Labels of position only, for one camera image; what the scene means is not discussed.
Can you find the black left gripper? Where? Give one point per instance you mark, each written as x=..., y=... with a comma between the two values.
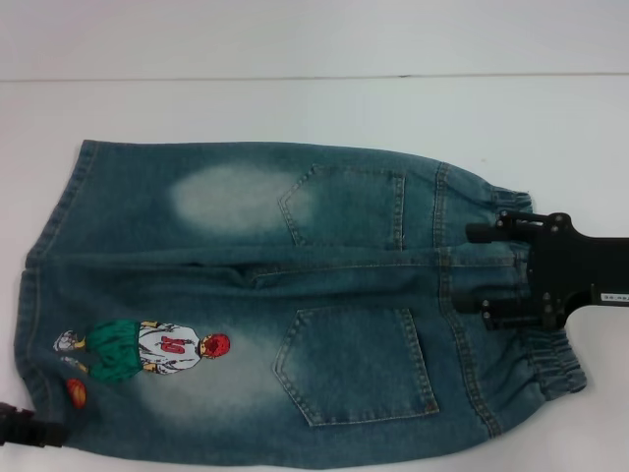
x=15, y=423

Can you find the blue denim shorts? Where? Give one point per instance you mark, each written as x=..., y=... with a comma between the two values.
x=344, y=255

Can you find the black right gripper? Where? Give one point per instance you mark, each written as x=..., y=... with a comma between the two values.
x=580, y=270

